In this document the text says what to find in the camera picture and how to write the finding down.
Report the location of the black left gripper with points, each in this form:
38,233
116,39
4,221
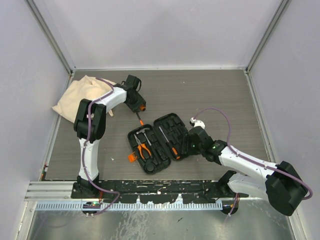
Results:
140,101

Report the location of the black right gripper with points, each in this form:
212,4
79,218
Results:
189,150

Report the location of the black orange grip screwdriver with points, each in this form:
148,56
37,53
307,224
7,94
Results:
170,145

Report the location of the black handle claw hammer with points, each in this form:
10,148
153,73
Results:
143,131

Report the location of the black plastic tool case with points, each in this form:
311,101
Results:
161,156

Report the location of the orange black needle nose pliers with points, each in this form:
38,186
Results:
143,150

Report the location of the orange handle black shaft screwdriver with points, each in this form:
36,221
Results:
142,108

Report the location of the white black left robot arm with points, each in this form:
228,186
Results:
90,126

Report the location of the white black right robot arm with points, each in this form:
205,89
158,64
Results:
278,184

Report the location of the beige cloth drawstring bag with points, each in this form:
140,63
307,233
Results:
88,87

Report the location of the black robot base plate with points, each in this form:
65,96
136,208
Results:
155,191

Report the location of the white slotted cable duct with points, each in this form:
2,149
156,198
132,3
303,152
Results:
138,206

